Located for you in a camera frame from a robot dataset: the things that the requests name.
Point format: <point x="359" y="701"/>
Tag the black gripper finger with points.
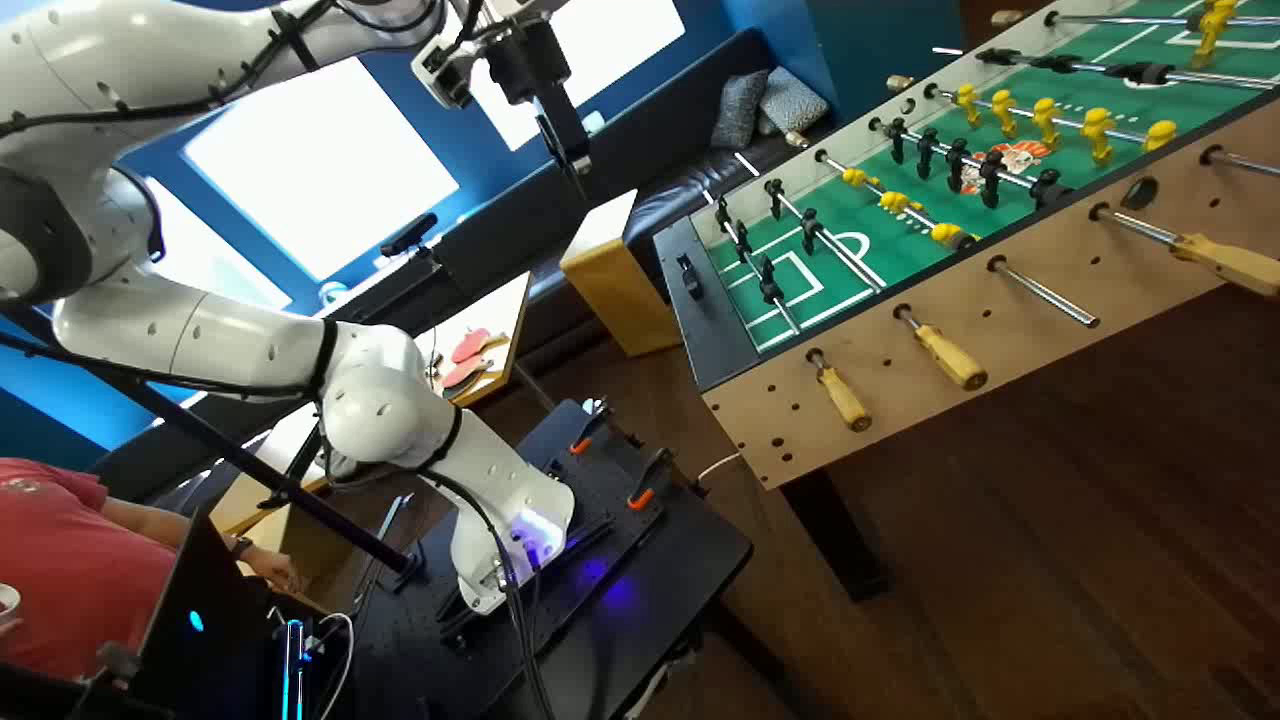
<point x="558" y="133"/>
<point x="577" y="144"/>

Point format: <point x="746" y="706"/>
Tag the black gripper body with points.
<point x="522" y="57"/>

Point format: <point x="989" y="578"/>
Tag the three black player goalie rod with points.
<point x="843" y="396"/>

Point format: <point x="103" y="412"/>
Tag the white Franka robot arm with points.
<point x="385" y="403"/>

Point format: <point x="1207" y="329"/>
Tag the bare person forearm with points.
<point x="202" y="529"/>

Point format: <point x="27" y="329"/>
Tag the two black player rod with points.
<point x="948" y="357"/>

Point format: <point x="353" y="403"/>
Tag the wooden foosball table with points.
<point x="933" y="384"/>

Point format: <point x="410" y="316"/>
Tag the three yellow player rod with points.
<point x="1047" y="292"/>

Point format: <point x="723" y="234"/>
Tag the five yellow player rod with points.
<point x="1097" y="130"/>

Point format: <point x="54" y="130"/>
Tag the five black player rod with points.
<point x="1227" y="263"/>

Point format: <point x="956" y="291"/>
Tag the dark sofa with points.
<point x="642" y="144"/>

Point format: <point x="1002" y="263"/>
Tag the bright window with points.
<point x="624" y="40"/>
<point x="322" y="166"/>
<point x="202" y="254"/>

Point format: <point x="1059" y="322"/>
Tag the yellow wooden box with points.
<point x="621" y="287"/>

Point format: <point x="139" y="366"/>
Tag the grey pillow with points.
<point x="794" y="103"/>
<point x="738" y="106"/>

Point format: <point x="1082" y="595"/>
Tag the low light wooden table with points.
<point x="494" y="327"/>

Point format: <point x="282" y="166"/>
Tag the red paddle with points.
<point x="470" y="351"/>

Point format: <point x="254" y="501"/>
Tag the orange clamp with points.
<point x="642" y="498"/>
<point x="581" y="444"/>

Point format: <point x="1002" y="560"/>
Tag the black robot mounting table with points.
<point x="624" y="584"/>

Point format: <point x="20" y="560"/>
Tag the long black pole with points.
<point x="243" y="461"/>

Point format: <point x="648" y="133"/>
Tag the tan cardboard box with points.
<point x="254" y="505"/>

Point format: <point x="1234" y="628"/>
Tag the black laptop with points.
<point x="202" y="625"/>

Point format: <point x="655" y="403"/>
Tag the person in red shirt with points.
<point x="60" y="572"/>

